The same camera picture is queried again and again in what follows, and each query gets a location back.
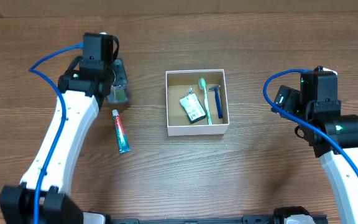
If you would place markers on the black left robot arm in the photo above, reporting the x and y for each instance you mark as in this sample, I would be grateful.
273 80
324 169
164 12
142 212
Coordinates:
43 195

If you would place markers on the green white toothbrush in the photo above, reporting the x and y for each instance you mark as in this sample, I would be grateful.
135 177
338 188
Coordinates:
202 85

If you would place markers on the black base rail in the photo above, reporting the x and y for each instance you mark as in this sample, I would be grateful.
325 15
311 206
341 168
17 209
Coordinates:
246 219

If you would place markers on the green white floss packet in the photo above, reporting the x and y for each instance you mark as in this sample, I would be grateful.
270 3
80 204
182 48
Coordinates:
192 107

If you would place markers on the red green toothpaste tube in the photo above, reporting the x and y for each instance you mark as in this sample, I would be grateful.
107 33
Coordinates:
121 136

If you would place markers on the white cardboard box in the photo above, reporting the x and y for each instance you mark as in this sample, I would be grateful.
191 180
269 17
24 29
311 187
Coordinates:
177 85

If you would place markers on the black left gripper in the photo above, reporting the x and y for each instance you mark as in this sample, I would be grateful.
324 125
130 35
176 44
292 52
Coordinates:
120 78

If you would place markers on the clear soap pump bottle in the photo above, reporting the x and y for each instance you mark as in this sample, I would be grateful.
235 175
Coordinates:
118 95

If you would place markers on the blue disposable razor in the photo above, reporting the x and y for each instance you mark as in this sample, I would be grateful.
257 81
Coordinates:
217 99

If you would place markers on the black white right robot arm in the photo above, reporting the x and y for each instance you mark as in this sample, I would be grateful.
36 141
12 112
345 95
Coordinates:
340 165

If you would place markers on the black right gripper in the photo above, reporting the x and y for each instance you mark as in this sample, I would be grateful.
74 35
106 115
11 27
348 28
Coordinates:
285 100

